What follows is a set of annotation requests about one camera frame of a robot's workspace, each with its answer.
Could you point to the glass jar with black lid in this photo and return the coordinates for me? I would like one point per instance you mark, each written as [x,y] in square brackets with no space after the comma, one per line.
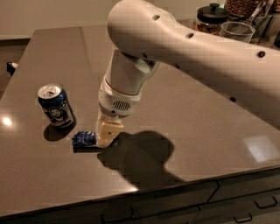
[210,18]

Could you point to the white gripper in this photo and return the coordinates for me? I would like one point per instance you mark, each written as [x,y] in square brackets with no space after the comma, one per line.
[114,102]

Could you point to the clear plastic measuring cup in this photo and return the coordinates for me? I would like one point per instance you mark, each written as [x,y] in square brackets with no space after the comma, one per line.
[237,31]

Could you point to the blue pepsi can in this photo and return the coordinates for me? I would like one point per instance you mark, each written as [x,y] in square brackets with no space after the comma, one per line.
[53,100]

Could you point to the glass jar of nuts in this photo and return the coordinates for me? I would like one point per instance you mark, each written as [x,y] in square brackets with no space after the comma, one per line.
[244,8]

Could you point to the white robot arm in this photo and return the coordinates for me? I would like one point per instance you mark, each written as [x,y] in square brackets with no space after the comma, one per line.
[145,36]

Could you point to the metal utensil in cup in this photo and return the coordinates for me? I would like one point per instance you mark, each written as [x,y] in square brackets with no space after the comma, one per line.
[265,6]

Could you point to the black drawer handle left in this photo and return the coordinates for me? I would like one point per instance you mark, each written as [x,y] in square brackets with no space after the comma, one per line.
[115,214]

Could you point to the black drawer handle middle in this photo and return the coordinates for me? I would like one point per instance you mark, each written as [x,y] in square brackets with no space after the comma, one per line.
[243,218]

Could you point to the black drawer handle right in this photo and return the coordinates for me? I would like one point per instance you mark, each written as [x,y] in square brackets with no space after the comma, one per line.
[267,202]

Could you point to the blue rxbar blueberry wrapper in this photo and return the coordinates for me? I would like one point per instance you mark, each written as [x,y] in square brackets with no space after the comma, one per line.
[85,141]

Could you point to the dark object at table edge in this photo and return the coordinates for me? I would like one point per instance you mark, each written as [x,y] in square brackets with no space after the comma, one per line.
[11,67]

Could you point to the black drawer handle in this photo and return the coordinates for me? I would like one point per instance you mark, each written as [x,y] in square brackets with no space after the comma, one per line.
[115,214]
[243,218]
[267,202]

